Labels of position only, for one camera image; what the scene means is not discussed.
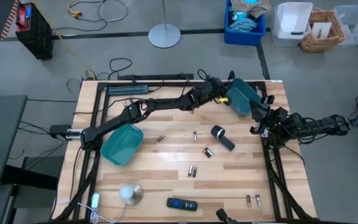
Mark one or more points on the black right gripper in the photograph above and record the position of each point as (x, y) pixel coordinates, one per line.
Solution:
(277, 123)

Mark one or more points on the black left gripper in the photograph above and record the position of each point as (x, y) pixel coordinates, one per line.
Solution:
(214, 88)

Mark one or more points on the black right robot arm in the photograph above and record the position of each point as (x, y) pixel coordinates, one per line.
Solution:
(322, 124)

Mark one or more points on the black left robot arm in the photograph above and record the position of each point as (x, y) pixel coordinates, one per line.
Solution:
(166, 104)

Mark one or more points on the black clamp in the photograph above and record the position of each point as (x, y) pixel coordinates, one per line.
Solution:
(231, 75)

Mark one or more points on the teal plastic bin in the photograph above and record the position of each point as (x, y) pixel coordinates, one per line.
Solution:
(244, 96)
(121, 146)

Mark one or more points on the black silver-ringed flashlight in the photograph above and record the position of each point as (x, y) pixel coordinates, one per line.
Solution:
(225, 141)

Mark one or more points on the blue plastic crate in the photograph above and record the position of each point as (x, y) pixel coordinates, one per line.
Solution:
(244, 39)

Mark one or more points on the black power strip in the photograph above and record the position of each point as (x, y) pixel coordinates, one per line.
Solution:
(154, 76)

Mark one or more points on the grey-blue cloth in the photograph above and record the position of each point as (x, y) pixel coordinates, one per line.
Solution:
(242, 25)

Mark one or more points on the grey round floor stand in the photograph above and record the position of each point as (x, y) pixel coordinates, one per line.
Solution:
(164, 35)

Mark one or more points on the grey multiport hub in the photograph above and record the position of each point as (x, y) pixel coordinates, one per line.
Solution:
(128, 90)

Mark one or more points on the brown cloth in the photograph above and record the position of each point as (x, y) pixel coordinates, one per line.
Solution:
(253, 7)

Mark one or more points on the wicker basket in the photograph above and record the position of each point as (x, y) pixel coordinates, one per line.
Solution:
(309, 43)

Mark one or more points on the white plastic bin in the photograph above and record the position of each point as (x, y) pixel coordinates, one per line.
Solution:
(291, 18)

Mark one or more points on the white paper card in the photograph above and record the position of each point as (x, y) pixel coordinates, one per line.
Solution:
(322, 29)

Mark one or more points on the black remote control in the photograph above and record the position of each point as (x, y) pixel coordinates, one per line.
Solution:
(182, 204)

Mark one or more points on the white bulb silver base lamp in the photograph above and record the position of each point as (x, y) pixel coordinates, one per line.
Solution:
(132, 194)

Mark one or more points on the white power adapter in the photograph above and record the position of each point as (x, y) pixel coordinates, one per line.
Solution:
(95, 200)

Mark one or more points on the red black equipment box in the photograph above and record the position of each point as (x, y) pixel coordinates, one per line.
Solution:
(36, 37)

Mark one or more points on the black desk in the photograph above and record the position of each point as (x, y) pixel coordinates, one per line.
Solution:
(5, 149)

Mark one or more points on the left wrist camera yellow tag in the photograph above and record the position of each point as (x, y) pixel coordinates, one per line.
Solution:
(223, 99)

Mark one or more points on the black metal table frame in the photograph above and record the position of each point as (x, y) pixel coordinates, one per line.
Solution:
(172, 84)

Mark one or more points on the black box with silver bracket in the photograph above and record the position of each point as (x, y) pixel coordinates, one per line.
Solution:
(60, 130)

